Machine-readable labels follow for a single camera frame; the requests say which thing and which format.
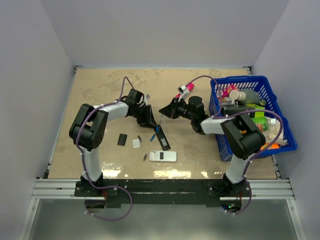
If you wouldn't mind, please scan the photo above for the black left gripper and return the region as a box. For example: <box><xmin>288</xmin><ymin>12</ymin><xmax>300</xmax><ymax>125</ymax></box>
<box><xmin>132</xmin><ymin>104</ymin><xmax>157</xmax><ymax>128</ymax></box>

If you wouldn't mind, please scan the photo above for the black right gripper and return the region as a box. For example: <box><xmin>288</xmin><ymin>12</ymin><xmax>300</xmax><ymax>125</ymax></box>
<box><xmin>159</xmin><ymin>97</ymin><xmax>195</xmax><ymax>122</ymax></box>

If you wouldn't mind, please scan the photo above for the black remote control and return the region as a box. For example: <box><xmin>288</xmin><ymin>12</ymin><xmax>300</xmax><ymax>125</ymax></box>
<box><xmin>154</xmin><ymin>125</ymin><xmax>171</xmax><ymax>151</ymax></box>

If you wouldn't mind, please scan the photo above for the white battery cover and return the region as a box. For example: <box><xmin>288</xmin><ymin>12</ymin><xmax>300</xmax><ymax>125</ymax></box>
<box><xmin>132</xmin><ymin>139</ymin><xmax>141</xmax><ymax>149</ymax></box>

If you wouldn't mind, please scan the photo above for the black battery cover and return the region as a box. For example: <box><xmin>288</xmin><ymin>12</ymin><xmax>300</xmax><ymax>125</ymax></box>
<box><xmin>117</xmin><ymin>133</ymin><xmax>128</xmax><ymax>146</ymax></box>

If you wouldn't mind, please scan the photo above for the white remote control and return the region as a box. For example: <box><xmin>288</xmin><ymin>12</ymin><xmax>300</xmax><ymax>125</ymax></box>
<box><xmin>149</xmin><ymin>151</ymin><xmax>177</xmax><ymax>163</ymax></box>

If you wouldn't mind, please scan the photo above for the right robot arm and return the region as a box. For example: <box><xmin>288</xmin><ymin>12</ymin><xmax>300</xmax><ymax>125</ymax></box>
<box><xmin>159</xmin><ymin>96</ymin><xmax>266</xmax><ymax>197</ymax></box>

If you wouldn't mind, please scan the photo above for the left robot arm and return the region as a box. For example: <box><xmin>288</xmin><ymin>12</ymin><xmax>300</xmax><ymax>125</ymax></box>
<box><xmin>69</xmin><ymin>89</ymin><xmax>157</xmax><ymax>196</ymax></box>

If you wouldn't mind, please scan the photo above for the pink snack box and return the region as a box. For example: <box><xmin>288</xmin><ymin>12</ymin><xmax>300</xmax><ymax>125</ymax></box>
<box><xmin>216</xmin><ymin>84</ymin><xmax>239</xmax><ymax>99</ymax></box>

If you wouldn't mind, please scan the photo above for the black green carton box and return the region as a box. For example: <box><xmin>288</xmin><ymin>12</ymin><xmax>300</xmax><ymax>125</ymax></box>
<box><xmin>221</xmin><ymin>104</ymin><xmax>265</xmax><ymax>118</ymax></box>

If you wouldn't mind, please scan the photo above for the blue plastic basket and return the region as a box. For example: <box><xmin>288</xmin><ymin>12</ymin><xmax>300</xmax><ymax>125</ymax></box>
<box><xmin>209</xmin><ymin>75</ymin><xmax>298</xmax><ymax>162</ymax></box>

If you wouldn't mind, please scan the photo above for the grey bottle beige cap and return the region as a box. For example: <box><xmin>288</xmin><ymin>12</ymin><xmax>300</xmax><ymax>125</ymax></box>
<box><xmin>229</xmin><ymin>89</ymin><xmax>261</xmax><ymax>105</ymax></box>

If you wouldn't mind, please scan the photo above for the orange juice bottle green label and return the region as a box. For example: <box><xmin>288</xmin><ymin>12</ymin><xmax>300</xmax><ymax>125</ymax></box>
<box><xmin>252</xmin><ymin>116</ymin><xmax>277</xmax><ymax>132</ymax></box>

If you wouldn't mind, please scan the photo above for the orange snack packet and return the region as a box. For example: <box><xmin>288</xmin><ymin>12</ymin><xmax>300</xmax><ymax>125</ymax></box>
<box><xmin>260</xmin><ymin>143</ymin><xmax>280</xmax><ymax>150</ymax></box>

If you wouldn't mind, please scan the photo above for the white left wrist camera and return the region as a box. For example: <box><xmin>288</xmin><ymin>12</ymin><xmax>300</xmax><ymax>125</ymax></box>
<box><xmin>144</xmin><ymin>93</ymin><xmax>150</xmax><ymax>104</ymax></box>

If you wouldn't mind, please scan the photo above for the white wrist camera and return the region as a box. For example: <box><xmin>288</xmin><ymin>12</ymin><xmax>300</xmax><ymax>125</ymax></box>
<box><xmin>177</xmin><ymin>85</ymin><xmax>190</xmax><ymax>102</ymax></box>
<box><xmin>144</xmin><ymin>93</ymin><xmax>150</xmax><ymax>104</ymax></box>

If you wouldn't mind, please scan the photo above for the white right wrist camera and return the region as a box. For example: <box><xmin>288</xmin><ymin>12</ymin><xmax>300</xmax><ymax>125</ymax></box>
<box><xmin>177</xmin><ymin>85</ymin><xmax>190</xmax><ymax>102</ymax></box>

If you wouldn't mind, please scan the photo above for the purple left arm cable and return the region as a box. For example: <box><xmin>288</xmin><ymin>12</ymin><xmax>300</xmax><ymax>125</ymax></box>
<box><xmin>74</xmin><ymin>76</ymin><xmax>134</xmax><ymax>221</ymax></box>

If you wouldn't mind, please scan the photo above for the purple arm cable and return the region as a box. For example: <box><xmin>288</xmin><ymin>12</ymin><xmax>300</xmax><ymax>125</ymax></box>
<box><xmin>74</xmin><ymin>76</ymin><xmax>134</xmax><ymax>221</ymax></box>
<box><xmin>185</xmin><ymin>75</ymin><xmax>285</xmax><ymax>216</ymax></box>

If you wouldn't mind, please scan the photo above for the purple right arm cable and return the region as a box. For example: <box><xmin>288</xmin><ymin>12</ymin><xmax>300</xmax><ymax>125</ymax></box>
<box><xmin>185</xmin><ymin>75</ymin><xmax>285</xmax><ymax>216</ymax></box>

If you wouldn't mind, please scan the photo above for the aluminium frame rail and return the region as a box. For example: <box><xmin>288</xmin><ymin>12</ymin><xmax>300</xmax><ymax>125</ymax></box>
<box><xmin>31</xmin><ymin>179</ymin><xmax>295</xmax><ymax>200</ymax></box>

